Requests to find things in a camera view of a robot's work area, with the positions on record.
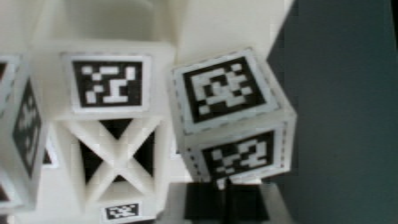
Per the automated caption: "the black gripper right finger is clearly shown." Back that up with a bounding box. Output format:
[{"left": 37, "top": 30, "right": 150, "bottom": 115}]
[{"left": 227, "top": 185, "right": 266, "bottom": 221}]

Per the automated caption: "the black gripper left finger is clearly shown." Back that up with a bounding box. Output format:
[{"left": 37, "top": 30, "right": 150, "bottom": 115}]
[{"left": 184, "top": 183, "right": 225, "bottom": 220}]

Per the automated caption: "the white chair leg with tag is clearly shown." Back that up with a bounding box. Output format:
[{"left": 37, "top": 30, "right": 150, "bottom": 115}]
[{"left": 168, "top": 48, "right": 296, "bottom": 187}]

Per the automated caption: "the white chair backrest part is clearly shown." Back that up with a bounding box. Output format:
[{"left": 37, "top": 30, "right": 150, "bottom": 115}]
[{"left": 0, "top": 0, "right": 294, "bottom": 224}]

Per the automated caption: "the white tagged nut cube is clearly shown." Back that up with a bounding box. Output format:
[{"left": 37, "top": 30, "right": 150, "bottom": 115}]
[{"left": 0, "top": 54, "right": 47, "bottom": 215}]

